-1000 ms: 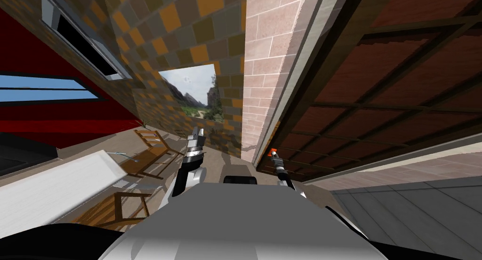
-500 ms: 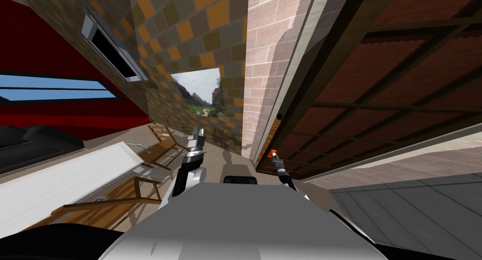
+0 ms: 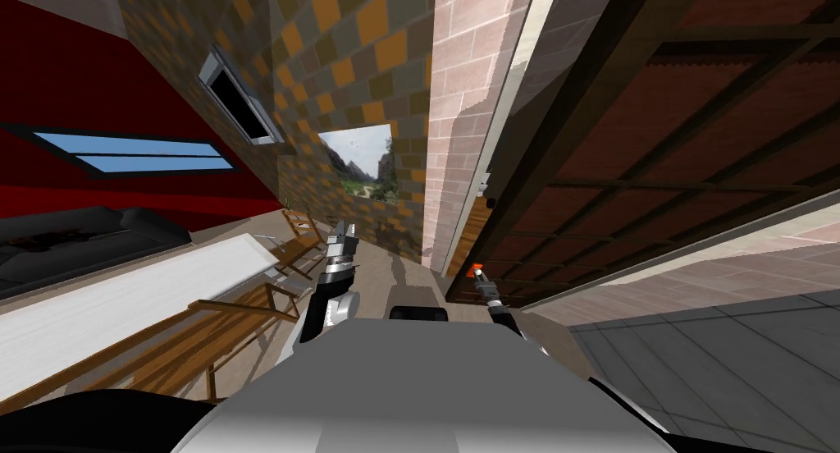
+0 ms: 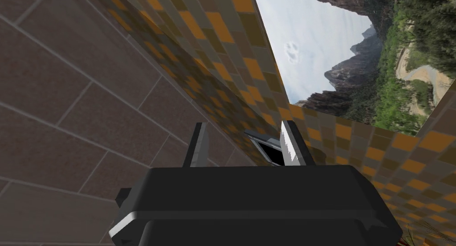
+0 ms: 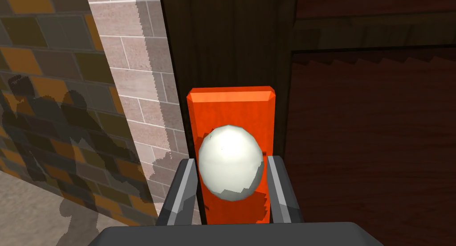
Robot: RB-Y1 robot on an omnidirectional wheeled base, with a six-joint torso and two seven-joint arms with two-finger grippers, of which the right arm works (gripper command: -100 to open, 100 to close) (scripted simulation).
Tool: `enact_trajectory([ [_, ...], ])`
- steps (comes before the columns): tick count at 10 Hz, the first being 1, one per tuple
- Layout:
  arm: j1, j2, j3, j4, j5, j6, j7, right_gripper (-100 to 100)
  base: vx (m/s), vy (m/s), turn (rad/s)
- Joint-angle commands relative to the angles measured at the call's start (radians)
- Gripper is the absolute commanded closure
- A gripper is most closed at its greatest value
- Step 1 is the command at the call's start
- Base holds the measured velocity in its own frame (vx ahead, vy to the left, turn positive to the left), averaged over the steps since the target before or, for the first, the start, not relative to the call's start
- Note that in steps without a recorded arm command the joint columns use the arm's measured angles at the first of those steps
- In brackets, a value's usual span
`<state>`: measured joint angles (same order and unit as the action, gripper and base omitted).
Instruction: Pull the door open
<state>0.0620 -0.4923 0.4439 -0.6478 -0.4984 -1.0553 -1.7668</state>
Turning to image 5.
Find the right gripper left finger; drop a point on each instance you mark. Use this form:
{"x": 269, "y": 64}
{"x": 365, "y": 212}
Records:
{"x": 180, "y": 196}

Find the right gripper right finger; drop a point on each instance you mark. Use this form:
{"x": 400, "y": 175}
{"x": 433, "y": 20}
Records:
{"x": 283, "y": 196}

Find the white ball knob on orange plate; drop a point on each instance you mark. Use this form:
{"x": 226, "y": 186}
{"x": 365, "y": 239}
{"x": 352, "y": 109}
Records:
{"x": 231, "y": 157}

